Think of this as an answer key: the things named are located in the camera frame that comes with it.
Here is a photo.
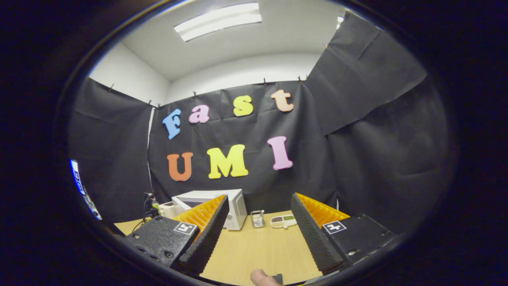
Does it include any white toaster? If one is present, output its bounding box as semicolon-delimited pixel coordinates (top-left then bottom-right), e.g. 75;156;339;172
158;201;179;219

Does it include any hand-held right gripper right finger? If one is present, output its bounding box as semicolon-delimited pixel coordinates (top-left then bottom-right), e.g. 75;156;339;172
291;193;397;276

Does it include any white and blue signboard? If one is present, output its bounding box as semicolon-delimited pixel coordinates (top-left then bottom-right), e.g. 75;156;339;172
70;160;102;220

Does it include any white microwave oven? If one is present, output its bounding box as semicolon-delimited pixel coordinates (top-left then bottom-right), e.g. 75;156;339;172
171;189;248;231

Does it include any black cable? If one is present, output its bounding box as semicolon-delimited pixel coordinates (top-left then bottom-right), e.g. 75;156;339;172
131;207;150;236

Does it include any black backdrop cloth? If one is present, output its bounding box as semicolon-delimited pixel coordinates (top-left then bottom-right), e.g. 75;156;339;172
67;12;453;239

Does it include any divided white dish of beans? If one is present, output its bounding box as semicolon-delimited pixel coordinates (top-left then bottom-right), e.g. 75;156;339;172
270;214;297;229

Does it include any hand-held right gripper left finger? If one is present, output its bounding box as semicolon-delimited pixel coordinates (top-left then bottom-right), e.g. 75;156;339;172
119;194;231;277

